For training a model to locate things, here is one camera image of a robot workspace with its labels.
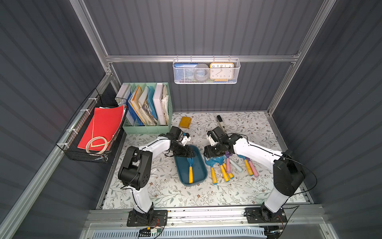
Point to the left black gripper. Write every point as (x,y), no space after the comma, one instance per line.
(185,151)

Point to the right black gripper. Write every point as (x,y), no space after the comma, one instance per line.
(212,151)

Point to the light blue rake pale handle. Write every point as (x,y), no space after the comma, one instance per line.
(238,168)

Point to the teal plastic storage box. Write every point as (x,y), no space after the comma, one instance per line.
(194,174)

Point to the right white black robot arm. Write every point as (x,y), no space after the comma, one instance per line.
(287,173)

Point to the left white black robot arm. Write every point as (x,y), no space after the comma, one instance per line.
(135,169)

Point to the black white marker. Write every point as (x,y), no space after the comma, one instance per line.
(221,123)

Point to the mint green file organizer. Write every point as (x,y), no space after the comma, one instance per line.
(141,117)

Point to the white book in organizer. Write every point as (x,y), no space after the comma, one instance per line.
(157,100)

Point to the yellow alarm clock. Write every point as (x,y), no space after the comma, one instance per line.
(223,71)

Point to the grey tape roll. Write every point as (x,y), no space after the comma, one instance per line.
(202,72)

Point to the blue book in basket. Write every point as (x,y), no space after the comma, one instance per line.
(184,72)

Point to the red folder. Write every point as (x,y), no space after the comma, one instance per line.
(102,128)

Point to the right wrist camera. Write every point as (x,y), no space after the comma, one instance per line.
(213,139)

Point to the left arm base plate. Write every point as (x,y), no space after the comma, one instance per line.
(150,219)

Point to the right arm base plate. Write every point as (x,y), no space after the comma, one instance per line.
(260,215)

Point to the black wire wall basket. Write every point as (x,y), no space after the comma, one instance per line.
(75,133)

